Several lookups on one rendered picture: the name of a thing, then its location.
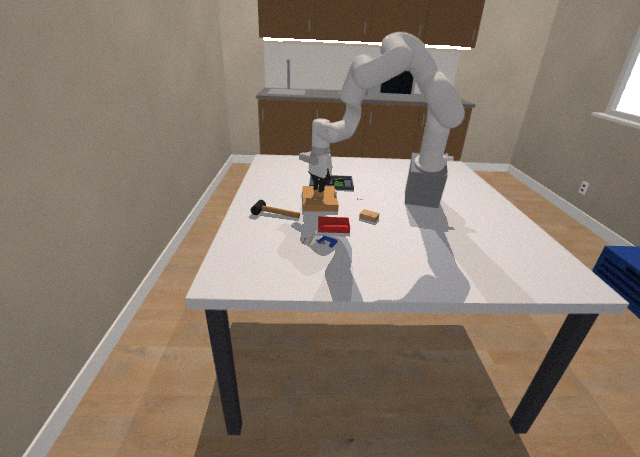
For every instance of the mallet with black head and wooden handle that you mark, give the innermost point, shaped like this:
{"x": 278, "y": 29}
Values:
{"x": 260, "y": 205}

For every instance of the light wooden board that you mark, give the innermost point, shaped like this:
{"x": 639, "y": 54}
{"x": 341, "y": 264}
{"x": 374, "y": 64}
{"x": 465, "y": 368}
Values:
{"x": 326, "y": 203}

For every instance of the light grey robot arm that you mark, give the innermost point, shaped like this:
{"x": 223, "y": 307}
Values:
{"x": 396, "y": 57}

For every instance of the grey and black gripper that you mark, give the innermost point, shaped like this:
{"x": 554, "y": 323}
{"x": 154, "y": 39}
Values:
{"x": 322, "y": 170}

